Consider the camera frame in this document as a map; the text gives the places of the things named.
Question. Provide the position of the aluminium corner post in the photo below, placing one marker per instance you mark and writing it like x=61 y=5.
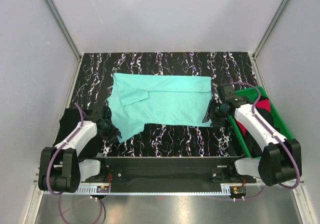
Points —
x=271 y=26
x=63 y=28

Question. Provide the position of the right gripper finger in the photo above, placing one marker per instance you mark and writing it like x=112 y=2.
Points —
x=215 y=122
x=207 y=114

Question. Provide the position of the black t shirt in bin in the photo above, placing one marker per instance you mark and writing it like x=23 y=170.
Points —
x=252 y=145

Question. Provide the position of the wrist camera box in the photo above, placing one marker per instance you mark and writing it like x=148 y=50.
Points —
x=227 y=94
x=98 y=112

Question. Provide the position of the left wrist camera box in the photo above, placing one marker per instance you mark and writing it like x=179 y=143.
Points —
x=98 y=112

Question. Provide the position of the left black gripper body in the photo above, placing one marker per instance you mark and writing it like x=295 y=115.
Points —
x=107 y=132

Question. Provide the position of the folded black t shirt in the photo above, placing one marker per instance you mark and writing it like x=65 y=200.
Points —
x=67 y=124

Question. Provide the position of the red t shirt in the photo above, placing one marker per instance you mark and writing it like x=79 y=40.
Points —
x=263 y=106

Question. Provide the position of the turquoise t shirt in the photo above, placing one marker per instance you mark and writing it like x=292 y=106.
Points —
x=174 y=100

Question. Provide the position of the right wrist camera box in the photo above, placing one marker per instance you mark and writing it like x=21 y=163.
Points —
x=227 y=94

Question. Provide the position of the aluminium frame rail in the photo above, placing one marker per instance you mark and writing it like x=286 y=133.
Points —
x=96 y=189

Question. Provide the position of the green plastic bin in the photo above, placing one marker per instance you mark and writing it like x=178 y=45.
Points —
x=252 y=94

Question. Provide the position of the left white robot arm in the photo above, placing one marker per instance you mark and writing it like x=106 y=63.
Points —
x=67 y=154

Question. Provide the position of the right aluminium corner post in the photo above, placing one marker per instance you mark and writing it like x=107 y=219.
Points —
x=271 y=26

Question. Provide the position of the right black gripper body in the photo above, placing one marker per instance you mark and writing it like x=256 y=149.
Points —
x=218 y=112

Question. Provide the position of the left aluminium corner post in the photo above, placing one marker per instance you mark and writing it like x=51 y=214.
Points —
x=63 y=28

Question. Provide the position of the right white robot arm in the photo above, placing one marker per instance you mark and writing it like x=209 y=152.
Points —
x=280 y=160

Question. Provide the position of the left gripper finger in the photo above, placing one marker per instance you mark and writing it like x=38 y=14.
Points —
x=114 y=132
x=112 y=140

